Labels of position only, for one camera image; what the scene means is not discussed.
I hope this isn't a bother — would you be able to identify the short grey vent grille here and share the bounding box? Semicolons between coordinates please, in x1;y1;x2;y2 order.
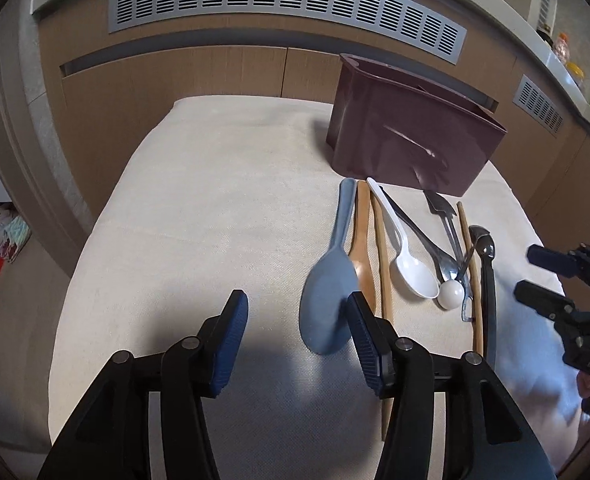
513;75;564;136

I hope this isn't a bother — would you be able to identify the black plastic ladle spoon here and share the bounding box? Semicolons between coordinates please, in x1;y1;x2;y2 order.
468;226;498;368

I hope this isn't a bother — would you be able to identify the red chili jar yellow lid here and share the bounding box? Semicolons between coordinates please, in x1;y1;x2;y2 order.
566;62;586;88

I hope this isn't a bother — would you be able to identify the maroon plastic utensil holder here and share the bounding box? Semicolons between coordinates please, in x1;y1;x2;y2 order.
327;54;506;197

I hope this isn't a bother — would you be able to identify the white cloth table cover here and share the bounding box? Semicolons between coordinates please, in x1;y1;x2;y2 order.
48;96;580;479

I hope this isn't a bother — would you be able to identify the small white round spoon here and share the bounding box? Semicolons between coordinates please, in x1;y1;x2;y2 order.
437;280;465;311

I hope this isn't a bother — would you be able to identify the person's right hand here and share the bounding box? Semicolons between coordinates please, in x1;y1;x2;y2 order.
577;372;590;415

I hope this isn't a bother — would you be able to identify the white plastic soup spoon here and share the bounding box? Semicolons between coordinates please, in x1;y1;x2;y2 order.
367;177;439;299

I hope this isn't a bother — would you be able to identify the steel smiley handle spoon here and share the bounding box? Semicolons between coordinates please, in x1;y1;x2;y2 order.
383;191;459;282

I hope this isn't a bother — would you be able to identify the long grey vent grille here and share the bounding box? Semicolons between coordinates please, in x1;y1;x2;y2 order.
108;0;467;65

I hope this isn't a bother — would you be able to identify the bundle of cloths on floor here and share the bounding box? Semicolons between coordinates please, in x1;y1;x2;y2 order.
0;208;32;263

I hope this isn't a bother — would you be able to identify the grey-blue plastic rice spoon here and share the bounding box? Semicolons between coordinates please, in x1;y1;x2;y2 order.
298;178;359;356

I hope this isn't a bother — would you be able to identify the dark soy sauce bottle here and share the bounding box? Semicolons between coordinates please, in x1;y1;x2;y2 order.
536;24;554;47

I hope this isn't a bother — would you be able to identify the orange-capped clear bottle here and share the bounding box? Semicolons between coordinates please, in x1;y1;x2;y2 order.
553;32;570;65

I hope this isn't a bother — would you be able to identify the brown wooden spoon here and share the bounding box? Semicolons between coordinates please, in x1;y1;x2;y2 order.
348;180;376;311

